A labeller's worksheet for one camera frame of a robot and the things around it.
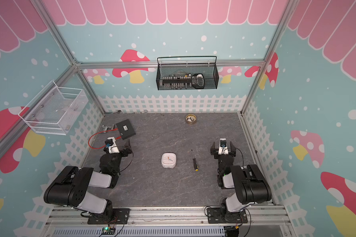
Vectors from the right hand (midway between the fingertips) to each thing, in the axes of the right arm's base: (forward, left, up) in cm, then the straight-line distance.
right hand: (223, 141), depth 89 cm
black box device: (+18, +67, -9) cm, 70 cm away
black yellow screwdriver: (-9, +17, -11) cm, 22 cm away
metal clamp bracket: (+19, +82, -9) cm, 84 cm away
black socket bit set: (+28, +27, +23) cm, 45 cm away
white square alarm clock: (-8, +34, -9) cm, 36 cm away
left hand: (+1, +61, +1) cm, 61 cm away
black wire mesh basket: (+34, +10, +24) cm, 43 cm away
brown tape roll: (+29, +18, -10) cm, 36 cm away
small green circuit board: (-43, +62, -13) cm, 77 cm away
